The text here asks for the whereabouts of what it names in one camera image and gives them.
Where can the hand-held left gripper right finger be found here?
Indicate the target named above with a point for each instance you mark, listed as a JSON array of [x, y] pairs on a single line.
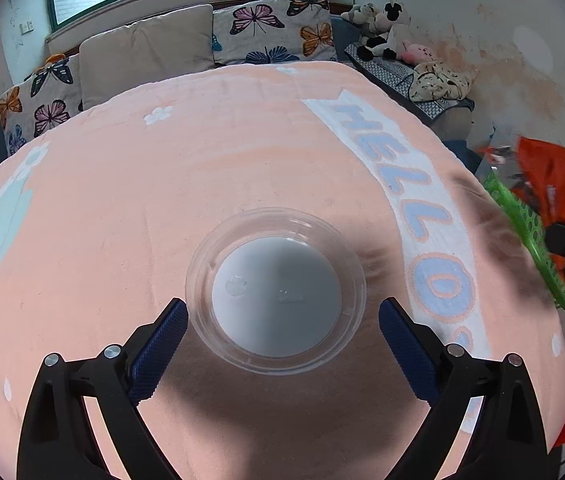
[[407, 355]]

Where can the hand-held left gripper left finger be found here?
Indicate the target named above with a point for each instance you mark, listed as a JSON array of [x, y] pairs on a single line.
[[160, 352]]

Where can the red snack packet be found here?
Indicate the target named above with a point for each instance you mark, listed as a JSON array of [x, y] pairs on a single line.
[[549, 175]]

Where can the green plastic mesh basket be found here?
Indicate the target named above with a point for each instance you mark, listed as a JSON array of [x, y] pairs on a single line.
[[527, 220]]

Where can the clear round plastic lid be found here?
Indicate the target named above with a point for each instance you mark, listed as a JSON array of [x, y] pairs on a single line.
[[275, 295]]

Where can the peach printed blanket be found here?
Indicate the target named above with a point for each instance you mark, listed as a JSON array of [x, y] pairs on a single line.
[[187, 170]]

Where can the cream patterned garment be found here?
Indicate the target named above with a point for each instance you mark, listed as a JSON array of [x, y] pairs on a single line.
[[440, 80]]

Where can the pink plush toy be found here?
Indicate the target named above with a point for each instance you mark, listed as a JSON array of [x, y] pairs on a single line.
[[418, 52]]

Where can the black and white plush cow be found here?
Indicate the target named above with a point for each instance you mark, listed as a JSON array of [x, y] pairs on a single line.
[[387, 27]]

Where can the small butterfly print pillow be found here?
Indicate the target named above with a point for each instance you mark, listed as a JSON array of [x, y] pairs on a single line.
[[37, 102]]

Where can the grey and white plush toy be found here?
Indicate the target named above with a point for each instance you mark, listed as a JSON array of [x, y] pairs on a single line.
[[360, 12]]

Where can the blue sofa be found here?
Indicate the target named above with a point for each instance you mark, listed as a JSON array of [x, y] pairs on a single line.
[[342, 35]]

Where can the beige cushion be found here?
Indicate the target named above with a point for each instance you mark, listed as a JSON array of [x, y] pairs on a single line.
[[147, 55]]

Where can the large butterfly print pillow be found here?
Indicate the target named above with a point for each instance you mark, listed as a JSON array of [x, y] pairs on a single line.
[[272, 27]]

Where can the white wall socket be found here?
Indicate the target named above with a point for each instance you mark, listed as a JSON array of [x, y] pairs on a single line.
[[25, 26]]

